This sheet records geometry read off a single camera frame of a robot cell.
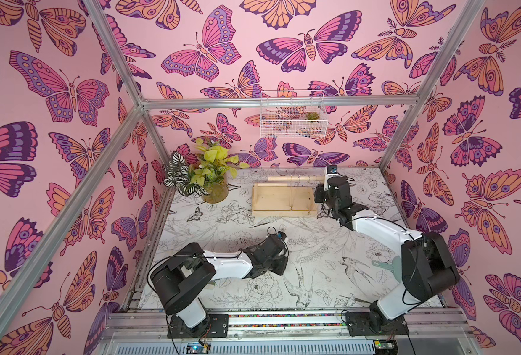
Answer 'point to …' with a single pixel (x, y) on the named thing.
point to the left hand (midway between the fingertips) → (287, 261)
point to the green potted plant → (206, 174)
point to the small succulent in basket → (312, 115)
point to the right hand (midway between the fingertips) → (322, 183)
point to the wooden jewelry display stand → (291, 200)
